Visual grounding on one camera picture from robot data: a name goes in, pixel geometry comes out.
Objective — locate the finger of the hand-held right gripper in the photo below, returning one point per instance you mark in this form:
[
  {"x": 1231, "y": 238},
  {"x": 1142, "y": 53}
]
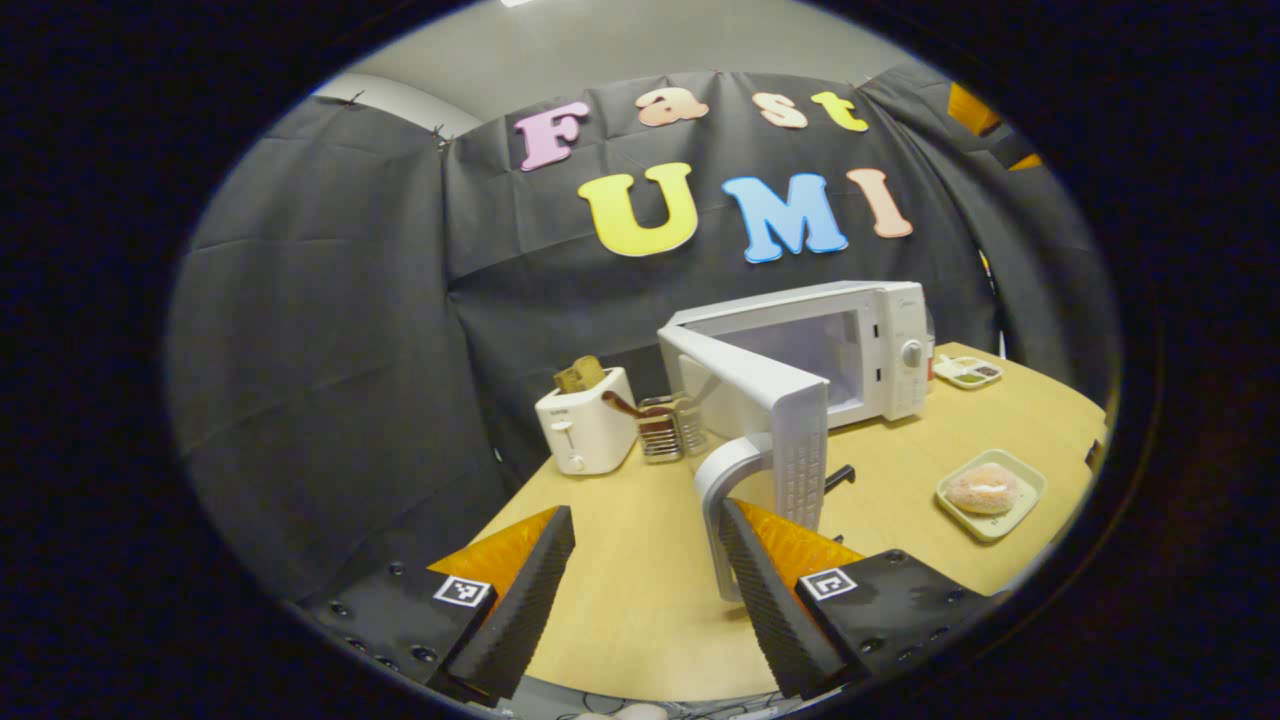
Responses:
[
  {"x": 970, "y": 108},
  {"x": 1015, "y": 155}
]

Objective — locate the white divided dish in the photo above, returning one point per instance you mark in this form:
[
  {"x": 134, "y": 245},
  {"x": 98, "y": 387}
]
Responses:
[{"x": 968, "y": 372}]

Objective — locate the cream square plate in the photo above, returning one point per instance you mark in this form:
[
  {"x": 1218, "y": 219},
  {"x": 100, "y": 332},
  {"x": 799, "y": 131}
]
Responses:
[{"x": 1020, "y": 505}]

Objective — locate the black backdrop cloth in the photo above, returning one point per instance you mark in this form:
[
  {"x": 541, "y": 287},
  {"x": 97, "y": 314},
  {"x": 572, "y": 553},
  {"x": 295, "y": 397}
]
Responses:
[{"x": 320, "y": 330}]

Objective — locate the metal toast rack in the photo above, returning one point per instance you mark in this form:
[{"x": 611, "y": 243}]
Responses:
[{"x": 670, "y": 430}]

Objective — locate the white microwave oven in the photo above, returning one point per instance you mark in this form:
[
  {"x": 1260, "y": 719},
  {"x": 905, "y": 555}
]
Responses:
[{"x": 800, "y": 430}]

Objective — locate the brown toast slice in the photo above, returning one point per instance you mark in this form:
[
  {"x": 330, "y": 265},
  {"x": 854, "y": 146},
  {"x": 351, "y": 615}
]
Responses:
[{"x": 580, "y": 375}]

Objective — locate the white toaster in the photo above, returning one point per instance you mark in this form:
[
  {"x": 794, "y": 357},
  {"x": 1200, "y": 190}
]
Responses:
[{"x": 590, "y": 430}]

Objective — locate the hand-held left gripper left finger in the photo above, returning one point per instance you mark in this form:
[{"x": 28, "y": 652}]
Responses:
[{"x": 520, "y": 610}]

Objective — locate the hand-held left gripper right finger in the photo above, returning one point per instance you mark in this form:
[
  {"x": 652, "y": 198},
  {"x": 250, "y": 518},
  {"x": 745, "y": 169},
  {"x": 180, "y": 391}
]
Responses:
[{"x": 775, "y": 610}]

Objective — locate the glass bottle with red label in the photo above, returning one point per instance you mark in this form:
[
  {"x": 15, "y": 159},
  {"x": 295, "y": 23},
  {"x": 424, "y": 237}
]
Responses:
[{"x": 930, "y": 350}]

